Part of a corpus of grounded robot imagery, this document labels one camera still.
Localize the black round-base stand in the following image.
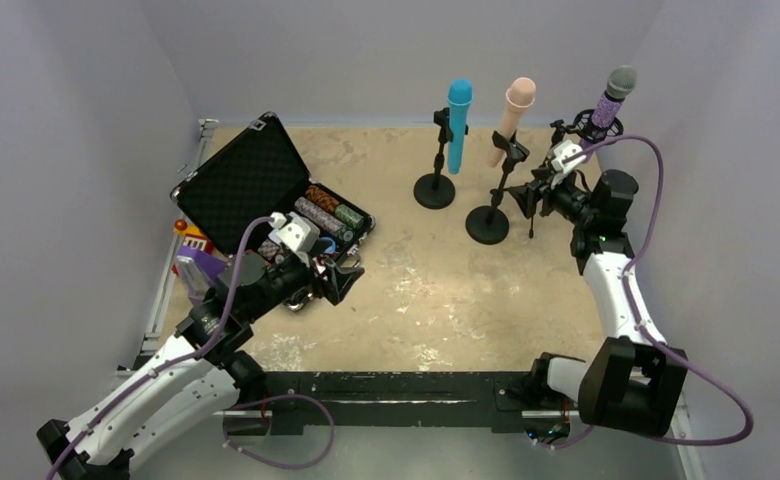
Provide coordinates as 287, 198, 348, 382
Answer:
465, 131, 529, 245
413, 107, 456, 210

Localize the black tripod shock-mount stand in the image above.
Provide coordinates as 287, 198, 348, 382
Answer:
506, 106, 624, 235

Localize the pink microphone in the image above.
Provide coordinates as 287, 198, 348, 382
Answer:
494, 77, 537, 140

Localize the blue microphone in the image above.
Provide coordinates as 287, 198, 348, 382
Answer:
447, 78, 474, 175

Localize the purple glitter microphone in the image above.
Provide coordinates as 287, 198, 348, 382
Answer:
579, 65, 637, 148

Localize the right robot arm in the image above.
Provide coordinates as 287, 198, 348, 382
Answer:
507, 169, 687, 437

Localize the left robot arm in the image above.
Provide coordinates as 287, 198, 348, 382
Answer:
37, 253, 364, 479

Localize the blue blind button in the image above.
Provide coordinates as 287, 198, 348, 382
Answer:
319, 237, 337, 256

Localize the green chip stack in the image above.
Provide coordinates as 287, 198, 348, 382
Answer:
333, 204, 365, 230

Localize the blue tan chip row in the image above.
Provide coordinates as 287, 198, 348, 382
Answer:
294, 197, 354, 242

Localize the orange black chip row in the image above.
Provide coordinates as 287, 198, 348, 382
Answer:
304, 184, 341, 214

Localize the black poker chip case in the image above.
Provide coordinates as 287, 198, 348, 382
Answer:
171, 111, 377, 313

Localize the purple toy box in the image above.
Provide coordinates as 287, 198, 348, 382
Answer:
172, 219, 227, 305

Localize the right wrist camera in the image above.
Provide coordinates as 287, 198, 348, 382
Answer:
548, 139, 587, 187

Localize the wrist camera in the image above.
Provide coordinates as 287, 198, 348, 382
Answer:
268, 212, 320, 254
548, 139, 587, 187

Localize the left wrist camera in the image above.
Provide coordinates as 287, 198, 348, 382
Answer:
268, 212, 320, 254

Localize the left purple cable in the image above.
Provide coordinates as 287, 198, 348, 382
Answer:
44, 215, 275, 480

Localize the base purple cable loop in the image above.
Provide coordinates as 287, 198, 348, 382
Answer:
222, 394, 337, 472

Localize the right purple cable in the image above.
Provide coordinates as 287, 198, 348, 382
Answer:
562, 134, 756, 448

